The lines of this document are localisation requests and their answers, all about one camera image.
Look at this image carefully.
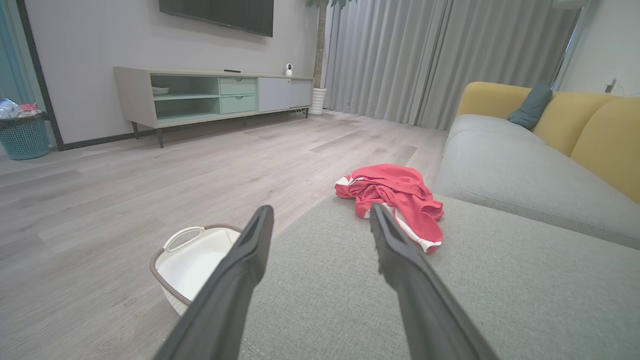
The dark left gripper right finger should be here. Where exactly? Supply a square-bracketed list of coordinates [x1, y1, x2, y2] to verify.
[370, 203, 501, 360]

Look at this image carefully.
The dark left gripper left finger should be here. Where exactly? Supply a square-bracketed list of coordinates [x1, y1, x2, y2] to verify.
[152, 205, 275, 360]

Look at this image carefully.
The red garment white striped trim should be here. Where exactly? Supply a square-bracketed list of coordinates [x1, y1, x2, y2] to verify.
[334, 163, 445, 254]

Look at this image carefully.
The grey fabric sofa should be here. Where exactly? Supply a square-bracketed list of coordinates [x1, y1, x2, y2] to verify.
[239, 114, 640, 360]

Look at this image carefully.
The grey and mint TV cabinet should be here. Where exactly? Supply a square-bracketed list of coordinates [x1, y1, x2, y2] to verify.
[113, 66, 315, 149]

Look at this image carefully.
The white ribbed plant pot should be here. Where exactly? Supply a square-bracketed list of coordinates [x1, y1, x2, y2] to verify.
[308, 87, 328, 117]

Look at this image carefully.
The yellow sofa back cushion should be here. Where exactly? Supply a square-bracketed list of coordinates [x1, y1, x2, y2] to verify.
[456, 81, 534, 120]
[532, 91, 621, 157]
[570, 99, 640, 205]

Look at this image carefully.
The dark grey-green throw pillow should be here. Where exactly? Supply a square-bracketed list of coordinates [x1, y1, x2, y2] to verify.
[506, 82, 554, 132]

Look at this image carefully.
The grey pleated curtain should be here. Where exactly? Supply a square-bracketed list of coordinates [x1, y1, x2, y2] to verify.
[322, 0, 584, 131]

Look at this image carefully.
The teal mesh bin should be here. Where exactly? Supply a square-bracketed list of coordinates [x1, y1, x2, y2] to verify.
[0, 111, 51, 161]

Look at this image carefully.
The green potted tree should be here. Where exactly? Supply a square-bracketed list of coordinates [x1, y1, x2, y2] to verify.
[305, 0, 359, 91]

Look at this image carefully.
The crumpled white plastic bag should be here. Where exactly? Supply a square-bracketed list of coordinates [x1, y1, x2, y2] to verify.
[0, 97, 22, 120]

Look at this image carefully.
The teal glass door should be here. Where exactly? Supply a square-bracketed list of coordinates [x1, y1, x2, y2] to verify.
[0, 0, 23, 107]

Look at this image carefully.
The chrome floor lamp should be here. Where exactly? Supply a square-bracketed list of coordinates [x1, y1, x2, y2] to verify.
[550, 0, 594, 94]

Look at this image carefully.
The white basket brown rope rim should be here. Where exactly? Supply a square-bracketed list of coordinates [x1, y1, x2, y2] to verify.
[149, 223, 246, 317]

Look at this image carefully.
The black door frame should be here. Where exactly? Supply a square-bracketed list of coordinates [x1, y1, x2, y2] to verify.
[15, 0, 65, 152]

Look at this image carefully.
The black wall television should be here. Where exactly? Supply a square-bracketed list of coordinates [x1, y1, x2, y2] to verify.
[158, 0, 275, 38]

